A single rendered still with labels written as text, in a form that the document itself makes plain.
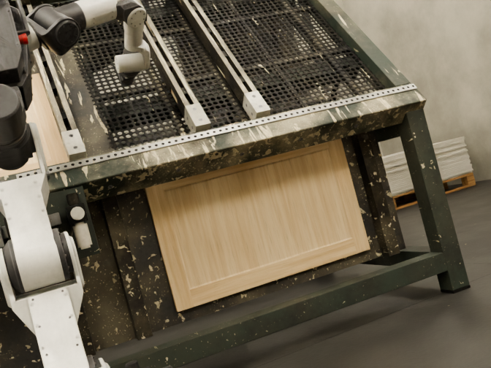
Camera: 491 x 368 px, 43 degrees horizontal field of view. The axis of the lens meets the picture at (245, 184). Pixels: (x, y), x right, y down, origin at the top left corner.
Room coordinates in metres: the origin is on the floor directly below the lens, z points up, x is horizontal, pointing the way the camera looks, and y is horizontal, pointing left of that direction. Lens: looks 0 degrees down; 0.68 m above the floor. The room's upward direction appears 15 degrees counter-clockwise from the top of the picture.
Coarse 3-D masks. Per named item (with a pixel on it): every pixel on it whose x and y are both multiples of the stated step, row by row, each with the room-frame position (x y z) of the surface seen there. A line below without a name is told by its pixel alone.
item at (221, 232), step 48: (336, 144) 2.74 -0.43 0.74; (192, 192) 2.52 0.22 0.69; (240, 192) 2.59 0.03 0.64; (288, 192) 2.65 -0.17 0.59; (336, 192) 2.73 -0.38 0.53; (192, 240) 2.50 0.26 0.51; (240, 240) 2.57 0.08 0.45; (288, 240) 2.64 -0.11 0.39; (336, 240) 2.71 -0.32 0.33; (192, 288) 2.48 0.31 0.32; (240, 288) 2.55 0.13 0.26
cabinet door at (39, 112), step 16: (32, 80) 2.53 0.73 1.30; (32, 96) 2.46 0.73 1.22; (32, 112) 2.40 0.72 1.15; (48, 112) 2.41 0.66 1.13; (48, 128) 2.35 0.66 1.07; (48, 144) 2.29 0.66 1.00; (32, 160) 2.23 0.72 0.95; (48, 160) 2.24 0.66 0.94; (64, 160) 2.24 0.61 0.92; (0, 176) 2.17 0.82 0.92
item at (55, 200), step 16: (64, 192) 2.12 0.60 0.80; (80, 192) 2.14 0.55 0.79; (48, 208) 2.10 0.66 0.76; (64, 208) 2.12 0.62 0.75; (80, 208) 2.05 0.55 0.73; (0, 224) 2.05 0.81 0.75; (64, 224) 2.11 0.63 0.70; (80, 224) 2.07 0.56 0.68; (0, 240) 1.95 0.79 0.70; (80, 240) 2.07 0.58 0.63; (96, 240) 2.14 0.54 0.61; (80, 256) 2.12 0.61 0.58
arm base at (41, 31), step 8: (40, 8) 1.95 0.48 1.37; (32, 16) 1.95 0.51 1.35; (32, 24) 1.91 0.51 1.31; (56, 24) 1.87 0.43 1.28; (64, 24) 1.89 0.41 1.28; (72, 24) 1.90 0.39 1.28; (40, 32) 1.88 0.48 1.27; (48, 32) 1.87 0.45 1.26; (56, 32) 1.88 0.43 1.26; (64, 32) 1.90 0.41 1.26; (72, 32) 1.92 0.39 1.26; (48, 40) 1.89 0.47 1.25; (56, 40) 1.90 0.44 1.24; (64, 40) 1.91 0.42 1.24; (72, 40) 1.93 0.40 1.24; (48, 48) 1.95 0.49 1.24; (56, 48) 1.92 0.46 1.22; (64, 48) 1.93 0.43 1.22
